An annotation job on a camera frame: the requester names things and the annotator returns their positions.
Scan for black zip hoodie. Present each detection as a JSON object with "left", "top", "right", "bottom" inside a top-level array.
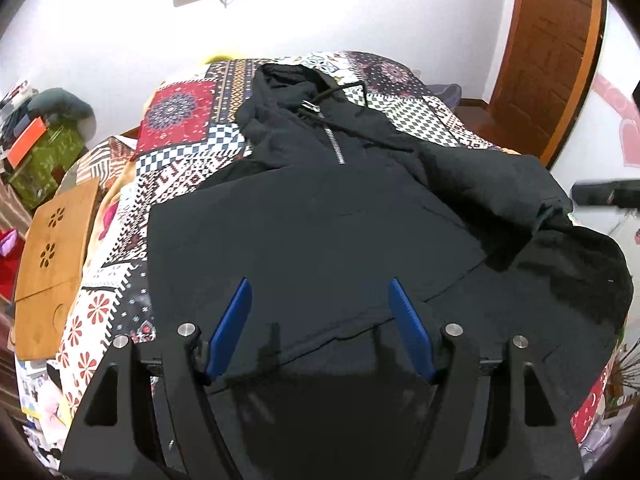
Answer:
[{"left": 147, "top": 61, "right": 636, "bottom": 480}]

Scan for green cloth covered box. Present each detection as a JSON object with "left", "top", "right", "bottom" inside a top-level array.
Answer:
[{"left": 10, "top": 125, "right": 86, "bottom": 211}]

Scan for grey neck pillow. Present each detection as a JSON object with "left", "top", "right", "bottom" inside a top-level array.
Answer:
[{"left": 27, "top": 87, "right": 98, "bottom": 141}]

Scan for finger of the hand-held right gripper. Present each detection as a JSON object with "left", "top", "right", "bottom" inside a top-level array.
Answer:
[{"left": 571, "top": 178, "right": 640, "bottom": 208}]

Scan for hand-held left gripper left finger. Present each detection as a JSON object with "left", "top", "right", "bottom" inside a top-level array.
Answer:
[{"left": 59, "top": 277, "right": 253, "bottom": 480}]

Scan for orange flat box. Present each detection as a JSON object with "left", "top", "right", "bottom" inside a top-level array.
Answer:
[{"left": 7, "top": 117, "right": 48, "bottom": 166}]

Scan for brown wooden door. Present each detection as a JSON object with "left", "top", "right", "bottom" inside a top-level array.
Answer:
[{"left": 487, "top": 0, "right": 608, "bottom": 168}]

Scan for grey crumpled cloth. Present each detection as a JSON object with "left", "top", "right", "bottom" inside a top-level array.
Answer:
[{"left": 430, "top": 82, "right": 461, "bottom": 109}]

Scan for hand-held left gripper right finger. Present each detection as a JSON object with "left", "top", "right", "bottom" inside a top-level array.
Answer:
[{"left": 387, "top": 277, "right": 586, "bottom": 480}]

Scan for wooden lap desk flower cutouts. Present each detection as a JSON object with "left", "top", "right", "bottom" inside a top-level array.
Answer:
[{"left": 14, "top": 177, "right": 101, "bottom": 361}]

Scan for patchwork printed bedspread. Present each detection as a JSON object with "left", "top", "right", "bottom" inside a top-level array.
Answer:
[{"left": 55, "top": 50, "right": 631, "bottom": 461}]

